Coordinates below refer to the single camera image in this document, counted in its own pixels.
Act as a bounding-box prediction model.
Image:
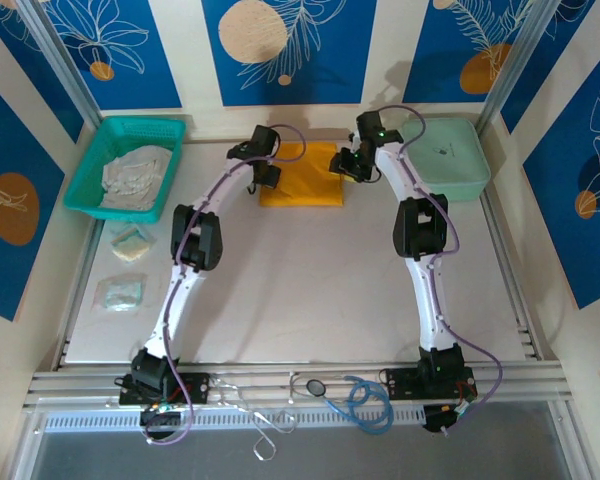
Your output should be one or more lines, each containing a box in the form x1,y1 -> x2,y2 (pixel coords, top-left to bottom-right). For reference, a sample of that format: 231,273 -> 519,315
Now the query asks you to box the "silver loose wire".
212,377 -> 299,461

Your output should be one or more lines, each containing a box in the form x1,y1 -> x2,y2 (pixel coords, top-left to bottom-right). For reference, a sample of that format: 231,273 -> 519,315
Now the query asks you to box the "mint green storage case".
399,117 -> 492,204

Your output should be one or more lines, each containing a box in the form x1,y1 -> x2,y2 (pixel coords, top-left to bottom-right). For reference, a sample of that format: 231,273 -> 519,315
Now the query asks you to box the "white slotted cable duct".
44,407 -> 426,432

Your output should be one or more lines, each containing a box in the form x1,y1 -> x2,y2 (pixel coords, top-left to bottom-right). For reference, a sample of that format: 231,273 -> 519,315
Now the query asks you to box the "aluminium frame post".
17,0 -> 104,127
477,0 -> 564,132

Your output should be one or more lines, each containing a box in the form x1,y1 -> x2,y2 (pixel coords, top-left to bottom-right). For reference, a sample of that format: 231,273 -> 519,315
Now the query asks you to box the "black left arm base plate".
118,372 -> 211,407

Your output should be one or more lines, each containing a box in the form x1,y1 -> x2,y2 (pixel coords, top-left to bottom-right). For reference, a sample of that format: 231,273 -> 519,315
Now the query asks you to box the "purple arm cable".
374,104 -> 505,436
144,123 -> 309,447

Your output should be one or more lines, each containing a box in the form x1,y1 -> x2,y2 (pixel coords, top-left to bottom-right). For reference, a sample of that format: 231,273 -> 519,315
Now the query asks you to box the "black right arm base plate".
379,366 -> 479,401

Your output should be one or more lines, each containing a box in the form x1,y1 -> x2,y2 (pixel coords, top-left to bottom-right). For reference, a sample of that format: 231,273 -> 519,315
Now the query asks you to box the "packaged pale green cloth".
95,273 -> 148,315

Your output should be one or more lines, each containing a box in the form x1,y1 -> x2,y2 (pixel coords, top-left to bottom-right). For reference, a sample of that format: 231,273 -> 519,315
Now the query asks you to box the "teal plastic basket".
62,116 -> 187,223

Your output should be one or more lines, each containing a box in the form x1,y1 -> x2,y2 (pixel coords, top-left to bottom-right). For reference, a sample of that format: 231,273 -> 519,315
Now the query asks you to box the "yellow t-shirt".
258,141 -> 345,208

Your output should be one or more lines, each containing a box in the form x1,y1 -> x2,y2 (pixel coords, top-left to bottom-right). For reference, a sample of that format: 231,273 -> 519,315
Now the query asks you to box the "aluminium frame rail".
22,360 -> 566,409

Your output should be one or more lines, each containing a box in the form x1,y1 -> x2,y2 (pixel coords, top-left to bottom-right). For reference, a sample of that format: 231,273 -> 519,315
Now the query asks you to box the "blue coiled cable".
327,374 -> 396,435

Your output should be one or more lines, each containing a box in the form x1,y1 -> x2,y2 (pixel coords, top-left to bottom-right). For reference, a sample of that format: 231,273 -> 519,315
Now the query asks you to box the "white crumpled t-shirt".
99,144 -> 175,210

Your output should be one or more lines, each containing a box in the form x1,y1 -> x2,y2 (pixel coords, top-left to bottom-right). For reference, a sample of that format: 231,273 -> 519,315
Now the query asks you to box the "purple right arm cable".
374,104 -> 505,436

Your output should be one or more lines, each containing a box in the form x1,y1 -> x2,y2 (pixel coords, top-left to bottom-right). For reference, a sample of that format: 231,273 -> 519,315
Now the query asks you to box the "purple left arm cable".
144,123 -> 309,447

